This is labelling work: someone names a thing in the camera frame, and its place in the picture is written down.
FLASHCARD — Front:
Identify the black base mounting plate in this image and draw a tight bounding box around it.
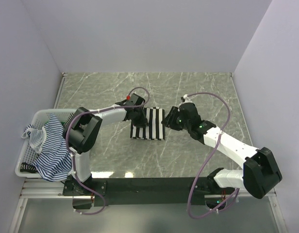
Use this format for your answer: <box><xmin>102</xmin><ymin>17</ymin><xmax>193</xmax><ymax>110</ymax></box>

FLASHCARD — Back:
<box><xmin>63</xmin><ymin>177</ymin><xmax>235</xmax><ymax>209</ymax></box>

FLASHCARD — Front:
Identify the white plastic laundry basket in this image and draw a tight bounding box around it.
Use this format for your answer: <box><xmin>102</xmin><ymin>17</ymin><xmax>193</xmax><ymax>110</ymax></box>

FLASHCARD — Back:
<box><xmin>15</xmin><ymin>109</ymin><xmax>76</xmax><ymax>179</ymax></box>

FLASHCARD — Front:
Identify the aluminium rail frame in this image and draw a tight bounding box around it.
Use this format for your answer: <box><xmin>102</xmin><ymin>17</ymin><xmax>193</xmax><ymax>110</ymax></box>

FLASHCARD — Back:
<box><xmin>10</xmin><ymin>178</ymin><xmax>288</xmax><ymax>233</ymax></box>

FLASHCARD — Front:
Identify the black white striped tank top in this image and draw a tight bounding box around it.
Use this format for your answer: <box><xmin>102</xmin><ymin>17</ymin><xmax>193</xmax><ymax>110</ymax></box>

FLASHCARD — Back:
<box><xmin>130</xmin><ymin>107</ymin><xmax>165</xmax><ymax>140</ymax></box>

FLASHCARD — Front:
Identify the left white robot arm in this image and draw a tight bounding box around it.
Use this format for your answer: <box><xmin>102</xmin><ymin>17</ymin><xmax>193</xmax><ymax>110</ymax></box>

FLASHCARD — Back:
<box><xmin>63</xmin><ymin>93</ymin><xmax>148</xmax><ymax>195</ymax></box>

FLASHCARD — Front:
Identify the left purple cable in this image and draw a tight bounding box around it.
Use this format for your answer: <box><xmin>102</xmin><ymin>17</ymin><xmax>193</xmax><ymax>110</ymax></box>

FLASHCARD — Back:
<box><xmin>66</xmin><ymin>87</ymin><xmax>150</xmax><ymax>216</ymax></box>

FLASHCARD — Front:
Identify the blue white striped tank top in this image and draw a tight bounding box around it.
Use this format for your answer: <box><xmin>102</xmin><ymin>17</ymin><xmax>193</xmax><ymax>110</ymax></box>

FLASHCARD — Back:
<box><xmin>21</xmin><ymin>114</ymin><xmax>72</xmax><ymax>182</ymax></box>

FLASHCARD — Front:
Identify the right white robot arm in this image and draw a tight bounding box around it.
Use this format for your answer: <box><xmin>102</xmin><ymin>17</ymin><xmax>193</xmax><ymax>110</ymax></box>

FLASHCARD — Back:
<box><xmin>162</xmin><ymin>102</ymin><xmax>282</xmax><ymax>199</ymax></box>

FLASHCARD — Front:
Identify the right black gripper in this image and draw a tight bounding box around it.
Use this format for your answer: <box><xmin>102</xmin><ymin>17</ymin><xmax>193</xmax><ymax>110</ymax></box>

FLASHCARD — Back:
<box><xmin>161</xmin><ymin>106</ymin><xmax>191</xmax><ymax>131</ymax></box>

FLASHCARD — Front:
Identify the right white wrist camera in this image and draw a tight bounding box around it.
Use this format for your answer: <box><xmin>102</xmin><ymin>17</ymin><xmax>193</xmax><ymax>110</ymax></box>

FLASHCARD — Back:
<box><xmin>181</xmin><ymin>94</ymin><xmax>192</xmax><ymax>104</ymax></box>

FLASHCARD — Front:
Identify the dark thin striped garment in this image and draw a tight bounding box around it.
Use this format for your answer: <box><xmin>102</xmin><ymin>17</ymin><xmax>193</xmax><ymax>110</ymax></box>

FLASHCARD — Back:
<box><xmin>20</xmin><ymin>163</ymin><xmax>38</xmax><ymax>174</ymax></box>

